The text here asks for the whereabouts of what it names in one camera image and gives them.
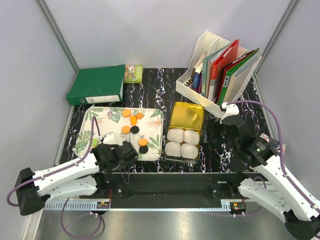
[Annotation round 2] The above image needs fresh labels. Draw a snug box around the green round cookie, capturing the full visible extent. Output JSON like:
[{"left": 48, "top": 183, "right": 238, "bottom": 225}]
[{"left": 91, "top": 138, "right": 99, "bottom": 148}]

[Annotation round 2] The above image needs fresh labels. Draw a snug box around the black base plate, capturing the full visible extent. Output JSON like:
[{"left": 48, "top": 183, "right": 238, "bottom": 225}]
[{"left": 89, "top": 172, "right": 250, "bottom": 210}]

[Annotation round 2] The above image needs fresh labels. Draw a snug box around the orange flower cookie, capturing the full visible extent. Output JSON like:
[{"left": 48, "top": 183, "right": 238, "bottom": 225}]
[{"left": 135, "top": 112, "right": 144, "bottom": 120}]

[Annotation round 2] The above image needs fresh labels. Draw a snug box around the floral rectangular tray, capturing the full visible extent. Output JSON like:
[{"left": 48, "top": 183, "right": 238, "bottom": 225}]
[{"left": 73, "top": 107, "right": 164, "bottom": 161}]

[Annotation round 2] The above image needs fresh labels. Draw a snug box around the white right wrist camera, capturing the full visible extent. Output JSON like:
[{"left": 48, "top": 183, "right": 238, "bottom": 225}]
[{"left": 220, "top": 102, "right": 240, "bottom": 124}]

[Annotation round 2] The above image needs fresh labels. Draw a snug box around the floral pink pouch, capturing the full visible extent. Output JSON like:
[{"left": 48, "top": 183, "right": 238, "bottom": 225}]
[{"left": 257, "top": 133, "right": 286, "bottom": 154}]

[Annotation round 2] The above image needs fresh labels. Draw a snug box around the gold cookie tin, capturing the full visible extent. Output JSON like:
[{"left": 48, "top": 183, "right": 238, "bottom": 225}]
[{"left": 164, "top": 102, "right": 205, "bottom": 164}]

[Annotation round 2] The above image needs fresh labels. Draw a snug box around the teal folder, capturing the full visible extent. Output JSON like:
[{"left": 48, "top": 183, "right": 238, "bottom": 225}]
[{"left": 201, "top": 44, "right": 229, "bottom": 97}]

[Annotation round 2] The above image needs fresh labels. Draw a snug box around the green card box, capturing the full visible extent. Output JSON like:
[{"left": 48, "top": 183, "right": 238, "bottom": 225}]
[{"left": 124, "top": 64, "right": 143, "bottom": 84}]

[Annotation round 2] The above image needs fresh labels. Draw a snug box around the red folder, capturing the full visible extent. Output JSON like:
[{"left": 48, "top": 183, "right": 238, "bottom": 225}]
[{"left": 207, "top": 39, "right": 240, "bottom": 102}]

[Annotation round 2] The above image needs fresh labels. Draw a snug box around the grey slotted cable duct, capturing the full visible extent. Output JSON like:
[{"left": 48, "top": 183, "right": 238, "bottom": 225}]
[{"left": 44, "top": 199, "right": 231, "bottom": 212}]

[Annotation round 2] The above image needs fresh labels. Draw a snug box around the white file organizer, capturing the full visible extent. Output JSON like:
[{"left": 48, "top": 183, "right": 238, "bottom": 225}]
[{"left": 175, "top": 30, "right": 263, "bottom": 119}]

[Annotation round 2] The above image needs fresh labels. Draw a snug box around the blue book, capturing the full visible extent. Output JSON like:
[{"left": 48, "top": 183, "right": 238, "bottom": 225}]
[{"left": 191, "top": 72, "right": 202, "bottom": 94}]

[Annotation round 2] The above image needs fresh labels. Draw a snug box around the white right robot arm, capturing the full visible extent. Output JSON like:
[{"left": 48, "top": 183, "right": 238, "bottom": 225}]
[{"left": 204, "top": 115, "right": 320, "bottom": 240}]

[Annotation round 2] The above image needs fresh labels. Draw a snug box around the black round cookie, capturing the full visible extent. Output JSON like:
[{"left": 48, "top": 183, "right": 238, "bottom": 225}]
[
  {"left": 139, "top": 145, "right": 149, "bottom": 155},
  {"left": 130, "top": 125, "right": 140, "bottom": 134}
]

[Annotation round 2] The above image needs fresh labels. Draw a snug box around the green ring binder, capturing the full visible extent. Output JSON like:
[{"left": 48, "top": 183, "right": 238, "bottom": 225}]
[{"left": 66, "top": 64, "right": 125, "bottom": 106}]

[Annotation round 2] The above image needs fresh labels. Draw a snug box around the green folder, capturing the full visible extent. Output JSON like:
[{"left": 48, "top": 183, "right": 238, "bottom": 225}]
[{"left": 216, "top": 47, "right": 260, "bottom": 105}]

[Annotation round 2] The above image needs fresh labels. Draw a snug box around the beige folder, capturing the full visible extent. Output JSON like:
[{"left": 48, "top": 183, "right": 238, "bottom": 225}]
[{"left": 223, "top": 55, "right": 262, "bottom": 102}]

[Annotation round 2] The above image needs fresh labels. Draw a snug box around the orange fish cookie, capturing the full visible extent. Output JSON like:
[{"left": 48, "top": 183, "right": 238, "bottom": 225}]
[{"left": 130, "top": 115, "right": 138, "bottom": 126}]

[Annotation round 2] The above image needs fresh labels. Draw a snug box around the orange round cookie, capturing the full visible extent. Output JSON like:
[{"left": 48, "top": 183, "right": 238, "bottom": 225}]
[
  {"left": 122, "top": 109, "right": 131, "bottom": 118},
  {"left": 121, "top": 125, "right": 131, "bottom": 134},
  {"left": 138, "top": 138, "right": 148, "bottom": 147}
]

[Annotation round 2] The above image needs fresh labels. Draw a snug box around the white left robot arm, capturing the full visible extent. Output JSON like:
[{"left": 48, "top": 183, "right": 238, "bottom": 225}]
[{"left": 12, "top": 141, "right": 138, "bottom": 216}]

